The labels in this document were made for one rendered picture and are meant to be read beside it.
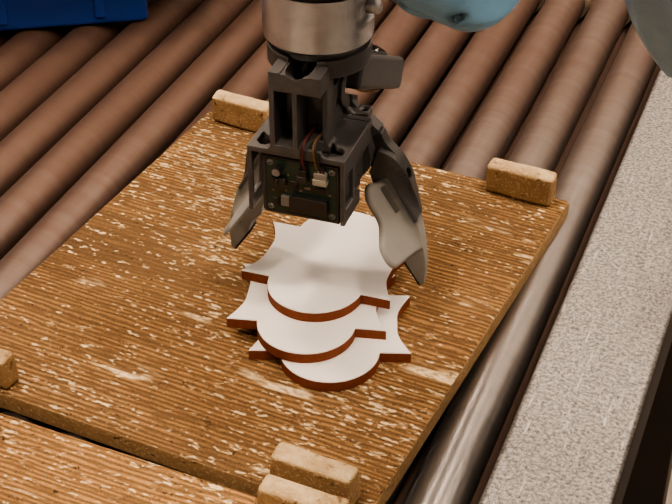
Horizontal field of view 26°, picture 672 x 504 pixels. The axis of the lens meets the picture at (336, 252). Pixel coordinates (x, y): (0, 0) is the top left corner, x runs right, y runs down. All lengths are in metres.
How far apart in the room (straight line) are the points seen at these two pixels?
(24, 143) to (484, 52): 0.47
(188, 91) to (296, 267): 0.38
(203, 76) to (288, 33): 0.51
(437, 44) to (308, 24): 0.58
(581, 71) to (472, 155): 0.20
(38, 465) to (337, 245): 0.29
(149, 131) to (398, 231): 0.39
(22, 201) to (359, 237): 0.32
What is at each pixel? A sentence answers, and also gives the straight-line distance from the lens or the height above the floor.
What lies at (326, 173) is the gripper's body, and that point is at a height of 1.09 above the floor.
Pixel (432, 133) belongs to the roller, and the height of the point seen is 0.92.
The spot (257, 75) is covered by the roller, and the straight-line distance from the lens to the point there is 1.46.
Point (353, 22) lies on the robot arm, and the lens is 0.95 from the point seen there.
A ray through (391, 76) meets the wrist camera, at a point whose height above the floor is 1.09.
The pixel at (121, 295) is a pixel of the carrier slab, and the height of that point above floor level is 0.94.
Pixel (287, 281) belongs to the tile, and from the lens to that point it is 1.09.
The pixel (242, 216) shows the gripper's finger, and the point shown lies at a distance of 1.10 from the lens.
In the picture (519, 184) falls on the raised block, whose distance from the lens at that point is 1.23.
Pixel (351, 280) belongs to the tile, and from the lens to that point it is 1.09.
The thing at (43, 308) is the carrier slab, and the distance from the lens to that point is 1.13.
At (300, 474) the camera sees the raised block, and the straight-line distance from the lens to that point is 0.94.
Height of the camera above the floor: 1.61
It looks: 36 degrees down
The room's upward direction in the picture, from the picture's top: straight up
